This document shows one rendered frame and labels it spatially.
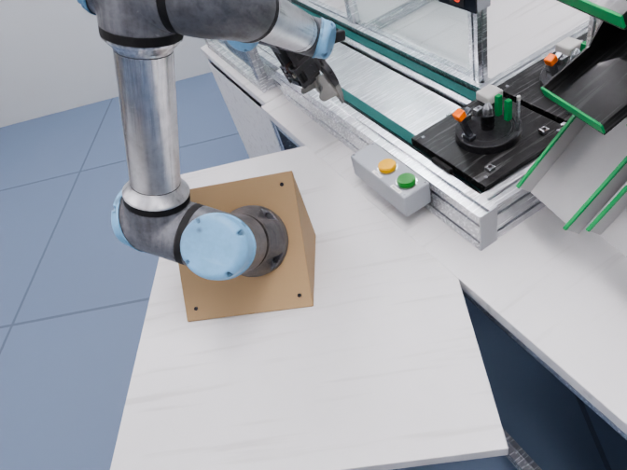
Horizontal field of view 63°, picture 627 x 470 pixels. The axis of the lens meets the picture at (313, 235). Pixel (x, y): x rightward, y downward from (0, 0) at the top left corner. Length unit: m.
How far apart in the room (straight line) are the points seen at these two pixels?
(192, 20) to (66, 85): 3.79
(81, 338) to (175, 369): 1.54
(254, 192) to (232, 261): 0.26
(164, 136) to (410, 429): 0.62
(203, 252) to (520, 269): 0.61
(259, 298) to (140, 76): 0.53
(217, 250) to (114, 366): 1.60
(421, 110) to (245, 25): 0.76
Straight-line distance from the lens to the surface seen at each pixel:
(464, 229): 1.13
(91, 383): 2.45
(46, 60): 4.43
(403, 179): 1.12
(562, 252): 1.12
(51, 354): 2.69
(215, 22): 0.72
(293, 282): 1.08
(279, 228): 1.04
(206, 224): 0.88
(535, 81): 1.37
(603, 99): 0.90
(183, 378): 1.11
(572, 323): 1.03
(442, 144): 1.20
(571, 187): 1.01
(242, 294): 1.12
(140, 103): 0.82
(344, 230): 1.20
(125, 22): 0.77
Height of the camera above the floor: 1.72
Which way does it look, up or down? 45 degrees down
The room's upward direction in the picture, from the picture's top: 21 degrees counter-clockwise
